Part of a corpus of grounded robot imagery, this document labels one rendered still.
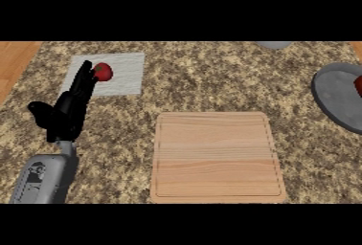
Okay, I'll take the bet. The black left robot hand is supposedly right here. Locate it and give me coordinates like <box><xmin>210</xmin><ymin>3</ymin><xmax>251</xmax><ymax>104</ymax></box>
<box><xmin>27</xmin><ymin>59</ymin><xmax>100</xmax><ymax>144</ymax></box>

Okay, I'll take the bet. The red bell pepper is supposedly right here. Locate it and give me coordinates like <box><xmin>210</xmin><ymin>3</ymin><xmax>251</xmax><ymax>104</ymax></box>
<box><xmin>92</xmin><ymin>62</ymin><xmax>115</xmax><ymax>82</ymax></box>

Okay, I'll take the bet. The wooden cutting board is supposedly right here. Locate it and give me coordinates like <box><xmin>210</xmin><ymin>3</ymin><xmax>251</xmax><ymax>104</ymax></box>
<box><xmin>149</xmin><ymin>111</ymin><xmax>287</xmax><ymax>205</ymax></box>

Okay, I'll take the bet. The grey pan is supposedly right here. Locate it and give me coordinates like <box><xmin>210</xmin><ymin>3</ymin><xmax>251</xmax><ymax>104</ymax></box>
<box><xmin>312</xmin><ymin>62</ymin><xmax>362</xmax><ymax>134</ymax></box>

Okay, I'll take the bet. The dark red object in pan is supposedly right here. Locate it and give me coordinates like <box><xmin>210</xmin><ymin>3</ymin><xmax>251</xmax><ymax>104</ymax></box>
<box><xmin>352</xmin><ymin>75</ymin><xmax>362</xmax><ymax>97</ymax></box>

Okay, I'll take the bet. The white placemat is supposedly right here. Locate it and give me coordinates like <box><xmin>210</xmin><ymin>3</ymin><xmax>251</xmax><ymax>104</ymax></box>
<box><xmin>59</xmin><ymin>52</ymin><xmax>146</xmax><ymax>98</ymax></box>

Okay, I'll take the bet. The grey round object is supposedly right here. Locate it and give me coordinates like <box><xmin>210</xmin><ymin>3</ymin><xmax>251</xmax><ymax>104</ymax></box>
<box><xmin>254</xmin><ymin>41</ymin><xmax>294</xmax><ymax>50</ymax></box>

